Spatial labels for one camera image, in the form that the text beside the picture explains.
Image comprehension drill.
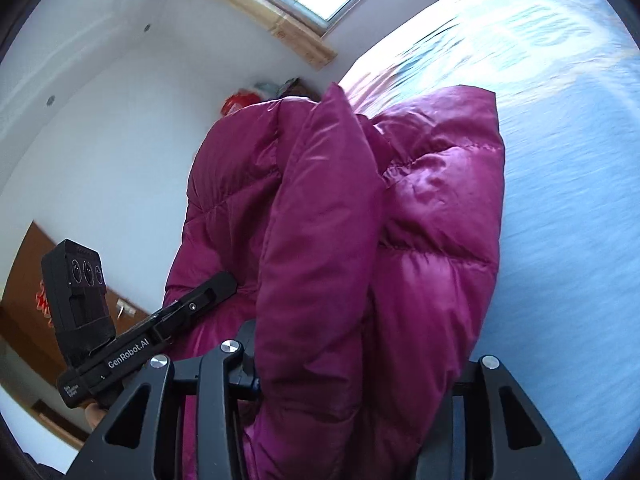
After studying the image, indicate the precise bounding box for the magenta puffer down jacket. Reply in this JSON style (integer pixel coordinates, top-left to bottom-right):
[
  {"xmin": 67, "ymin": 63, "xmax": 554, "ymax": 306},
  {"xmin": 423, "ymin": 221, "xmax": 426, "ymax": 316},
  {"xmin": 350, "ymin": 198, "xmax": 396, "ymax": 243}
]
[{"xmin": 165, "ymin": 86, "xmax": 506, "ymax": 479}]

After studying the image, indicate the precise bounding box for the person's left hand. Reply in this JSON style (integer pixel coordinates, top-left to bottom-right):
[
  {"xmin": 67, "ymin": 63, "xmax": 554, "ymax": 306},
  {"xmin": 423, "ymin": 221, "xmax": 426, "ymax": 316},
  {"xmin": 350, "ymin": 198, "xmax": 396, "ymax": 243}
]
[{"xmin": 85, "ymin": 402, "xmax": 107, "ymax": 430}]

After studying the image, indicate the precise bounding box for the brown wooden door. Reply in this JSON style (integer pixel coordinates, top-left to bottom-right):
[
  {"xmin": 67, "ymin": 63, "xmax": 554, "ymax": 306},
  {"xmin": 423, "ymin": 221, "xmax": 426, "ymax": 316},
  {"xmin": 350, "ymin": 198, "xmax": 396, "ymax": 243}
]
[{"xmin": 0, "ymin": 220, "xmax": 151, "ymax": 451}]

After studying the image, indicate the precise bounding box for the red double happiness decal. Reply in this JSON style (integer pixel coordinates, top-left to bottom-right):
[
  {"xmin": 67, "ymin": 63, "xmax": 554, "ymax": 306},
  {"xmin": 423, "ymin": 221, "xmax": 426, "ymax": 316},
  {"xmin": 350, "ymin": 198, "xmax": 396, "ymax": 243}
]
[{"xmin": 35, "ymin": 281, "xmax": 53, "ymax": 328}]

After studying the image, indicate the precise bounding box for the red gift bag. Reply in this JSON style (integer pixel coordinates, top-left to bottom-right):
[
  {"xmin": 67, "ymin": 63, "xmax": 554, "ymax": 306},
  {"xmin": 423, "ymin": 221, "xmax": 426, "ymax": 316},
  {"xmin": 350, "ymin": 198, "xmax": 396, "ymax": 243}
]
[{"xmin": 220, "ymin": 89, "xmax": 262, "ymax": 117}]

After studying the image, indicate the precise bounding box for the pink and blue bed sheet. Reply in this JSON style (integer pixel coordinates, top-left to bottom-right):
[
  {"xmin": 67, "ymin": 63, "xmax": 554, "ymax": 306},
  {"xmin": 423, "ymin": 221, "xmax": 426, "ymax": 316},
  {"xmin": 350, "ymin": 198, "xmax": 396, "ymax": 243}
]
[{"xmin": 342, "ymin": 0, "xmax": 639, "ymax": 479}]

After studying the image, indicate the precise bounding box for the silver door handle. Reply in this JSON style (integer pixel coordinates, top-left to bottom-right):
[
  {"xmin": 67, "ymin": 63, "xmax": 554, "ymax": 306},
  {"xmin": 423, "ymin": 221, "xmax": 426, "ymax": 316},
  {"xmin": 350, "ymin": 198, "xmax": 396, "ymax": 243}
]
[{"xmin": 116, "ymin": 298, "xmax": 137, "ymax": 318}]

